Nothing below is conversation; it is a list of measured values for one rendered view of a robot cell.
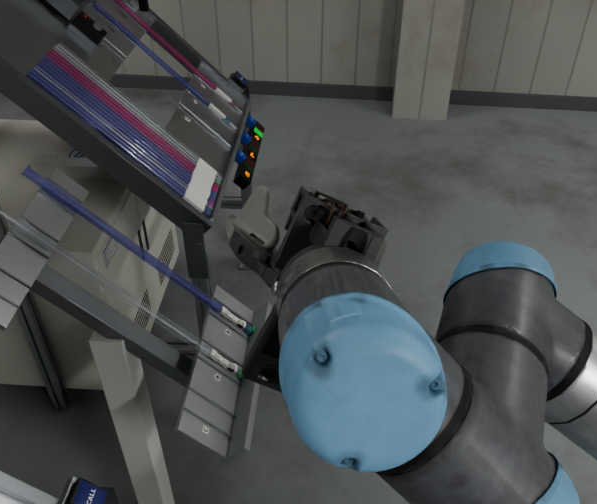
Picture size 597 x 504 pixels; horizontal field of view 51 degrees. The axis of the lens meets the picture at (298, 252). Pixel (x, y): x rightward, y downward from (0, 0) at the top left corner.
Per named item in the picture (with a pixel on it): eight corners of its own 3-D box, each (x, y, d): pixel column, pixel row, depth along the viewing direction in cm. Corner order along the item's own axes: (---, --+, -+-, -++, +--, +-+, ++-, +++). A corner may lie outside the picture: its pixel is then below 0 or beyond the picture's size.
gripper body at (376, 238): (377, 217, 54) (411, 251, 42) (336, 304, 56) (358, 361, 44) (296, 182, 53) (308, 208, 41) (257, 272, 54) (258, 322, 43)
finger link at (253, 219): (251, 173, 60) (308, 209, 54) (227, 228, 61) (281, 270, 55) (225, 165, 58) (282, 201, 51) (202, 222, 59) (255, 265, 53)
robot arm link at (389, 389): (374, 523, 29) (245, 409, 27) (342, 408, 40) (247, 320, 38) (501, 414, 28) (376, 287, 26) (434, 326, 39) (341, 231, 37)
